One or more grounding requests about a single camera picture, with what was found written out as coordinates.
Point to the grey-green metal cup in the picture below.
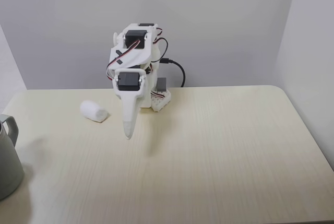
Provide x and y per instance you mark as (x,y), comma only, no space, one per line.
(7,166)

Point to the grey table clamp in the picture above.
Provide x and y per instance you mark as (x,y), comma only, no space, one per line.
(161,84)

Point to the white gauze dressing roll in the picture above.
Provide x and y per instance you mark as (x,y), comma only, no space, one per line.
(92,110)

